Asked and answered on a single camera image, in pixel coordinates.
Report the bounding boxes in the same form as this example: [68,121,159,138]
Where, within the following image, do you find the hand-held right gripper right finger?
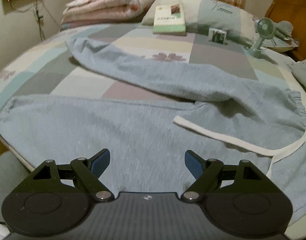
[180,150,283,203]

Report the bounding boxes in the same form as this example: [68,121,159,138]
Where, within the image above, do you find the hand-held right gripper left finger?
[12,149,116,203]

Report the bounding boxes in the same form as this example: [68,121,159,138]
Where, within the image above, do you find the grey sweatpants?
[0,39,306,218]

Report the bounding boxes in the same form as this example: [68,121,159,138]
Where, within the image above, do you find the green handheld fan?
[247,17,275,58]

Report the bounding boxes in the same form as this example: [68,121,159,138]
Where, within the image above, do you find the small white box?
[208,27,227,44]

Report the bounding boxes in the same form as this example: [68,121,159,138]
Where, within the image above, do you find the grey cartoon face cushion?
[291,54,306,93]

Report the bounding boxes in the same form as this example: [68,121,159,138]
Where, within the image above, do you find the green book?
[153,2,187,34]

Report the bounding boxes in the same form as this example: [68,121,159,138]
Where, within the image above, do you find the small patchwork pillow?
[263,36,299,53]

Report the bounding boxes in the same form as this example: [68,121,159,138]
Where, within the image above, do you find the large patchwork pillow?
[142,0,259,47]

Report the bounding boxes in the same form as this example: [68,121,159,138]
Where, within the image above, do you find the pink folded quilt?
[59,0,161,29]

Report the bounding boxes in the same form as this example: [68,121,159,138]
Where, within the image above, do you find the grey plush cloth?
[274,20,294,40]

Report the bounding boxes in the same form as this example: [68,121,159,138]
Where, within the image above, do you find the wooden headboard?
[265,0,306,62]

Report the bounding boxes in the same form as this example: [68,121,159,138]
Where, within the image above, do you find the black wall cables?
[8,0,58,40]

